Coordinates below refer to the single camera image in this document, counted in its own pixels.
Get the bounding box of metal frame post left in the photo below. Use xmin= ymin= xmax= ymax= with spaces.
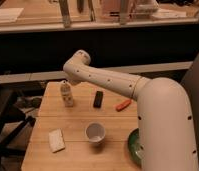
xmin=59 ymin=0 xmax=71 ymax=28

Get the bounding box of metal frame post right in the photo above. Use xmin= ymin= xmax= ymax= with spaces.
xmin=119 ymin=0 xmax=129 ymax=25

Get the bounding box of white paper sheet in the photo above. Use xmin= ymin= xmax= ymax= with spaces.
xmin=0 ymin=8 xmax=23 ymax=23

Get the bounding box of metal frame post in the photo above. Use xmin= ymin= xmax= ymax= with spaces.
xmin=119 ymin=0 xmax=129 ymax=25
xmin=59 ymin=0 xmax=71 ymax=28

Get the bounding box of white sponge block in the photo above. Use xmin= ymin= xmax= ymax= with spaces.
xmin=48 ymin=129 xmax=65 ymax=153

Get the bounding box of white paper cup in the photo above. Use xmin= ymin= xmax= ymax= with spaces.
xmin=85 ymin=122 xmax=106 ymax=145

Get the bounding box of small white bottle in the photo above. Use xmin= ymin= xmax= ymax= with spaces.
xmin=60 ymin=81 xmax=74 ymax=107

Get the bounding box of black rectangular device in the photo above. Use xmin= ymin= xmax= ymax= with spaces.
xmin=93 ymin=91 xmax=103 ymax=108

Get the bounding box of green glass plate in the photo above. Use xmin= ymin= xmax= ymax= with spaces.
xmin=127 ymin=128 xmax=141 ymax=167

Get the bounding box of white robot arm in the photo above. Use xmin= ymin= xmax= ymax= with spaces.
xmin=63 ymin=50 xmax=199 ymax=171

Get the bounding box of orange carrot toy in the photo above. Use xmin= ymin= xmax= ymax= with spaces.
xmin=115 ymin=99 xmax=132 ymax=112

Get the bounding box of black chair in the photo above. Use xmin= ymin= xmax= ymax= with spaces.
xmin=0 ymin=84 xmax=36 ymax=166

